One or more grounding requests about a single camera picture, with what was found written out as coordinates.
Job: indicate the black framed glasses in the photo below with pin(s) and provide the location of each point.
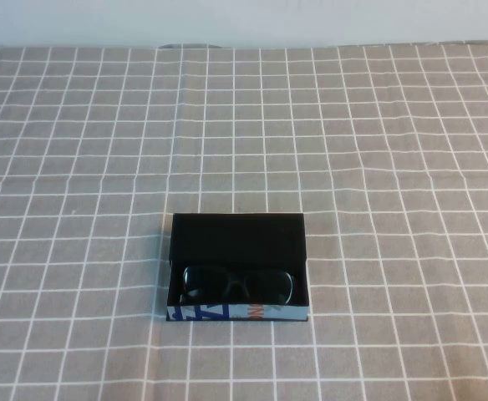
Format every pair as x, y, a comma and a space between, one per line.
204, 284

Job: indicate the black printed glasses case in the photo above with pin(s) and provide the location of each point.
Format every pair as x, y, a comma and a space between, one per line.
235, 238

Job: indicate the grey white checkered tablecloth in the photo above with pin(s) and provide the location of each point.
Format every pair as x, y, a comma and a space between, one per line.
81, 167

